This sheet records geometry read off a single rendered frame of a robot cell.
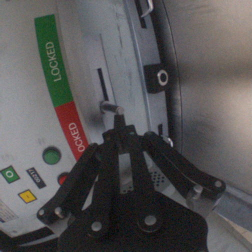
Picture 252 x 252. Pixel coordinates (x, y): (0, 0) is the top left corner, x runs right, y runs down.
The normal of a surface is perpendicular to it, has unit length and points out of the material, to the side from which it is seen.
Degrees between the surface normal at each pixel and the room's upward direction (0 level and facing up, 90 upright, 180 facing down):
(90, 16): 90
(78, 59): 90
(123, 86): 90
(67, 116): 90
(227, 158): 0
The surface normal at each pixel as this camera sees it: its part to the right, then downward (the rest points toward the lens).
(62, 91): 0.54, 0.25
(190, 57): -0.82, 0.38
